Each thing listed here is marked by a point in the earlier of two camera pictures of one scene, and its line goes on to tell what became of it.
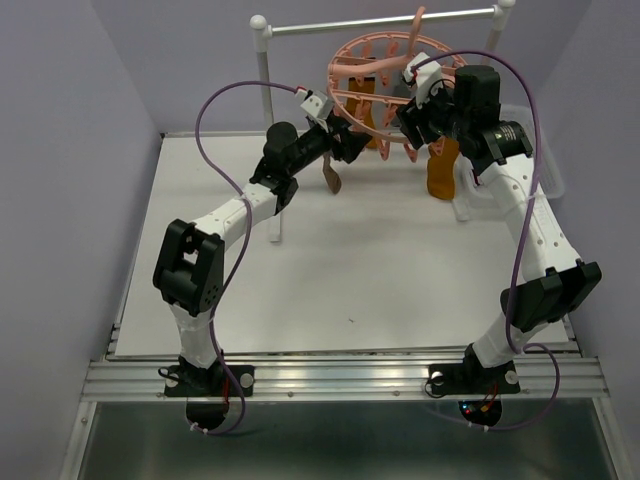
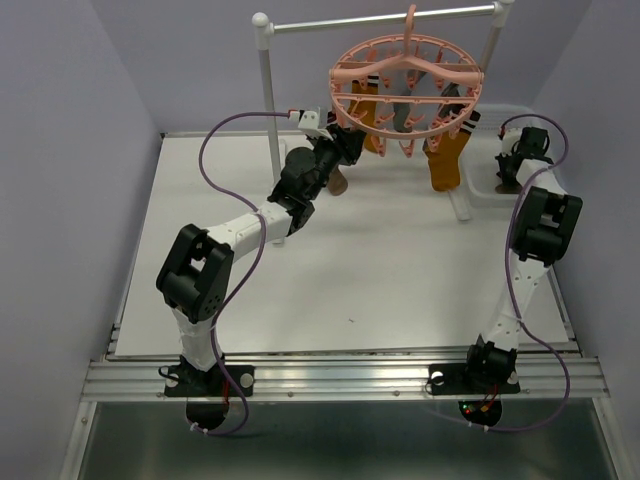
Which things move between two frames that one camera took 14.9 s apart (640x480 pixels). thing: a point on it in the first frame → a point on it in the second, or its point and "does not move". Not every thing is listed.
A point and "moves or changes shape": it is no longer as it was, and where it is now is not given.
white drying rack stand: [262, 31] does not move
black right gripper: [410, 115] → [500, 158]
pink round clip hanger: [365, 77] does not move
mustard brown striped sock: [441, 171] moves or changes shape
